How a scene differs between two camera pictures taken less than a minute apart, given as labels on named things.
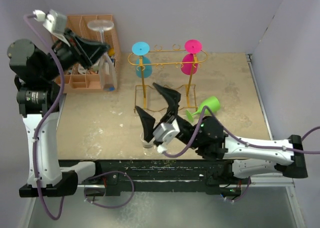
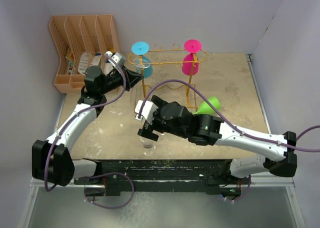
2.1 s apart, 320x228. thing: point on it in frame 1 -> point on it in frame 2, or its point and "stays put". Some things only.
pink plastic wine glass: (192, 46) stays put
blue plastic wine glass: (142, 48) stays put
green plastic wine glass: (212, 102) stays put
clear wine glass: (107, 76) -> (140, 64)
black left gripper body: (66, 56) -> (112, 81)
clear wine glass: (149, 148) stays put
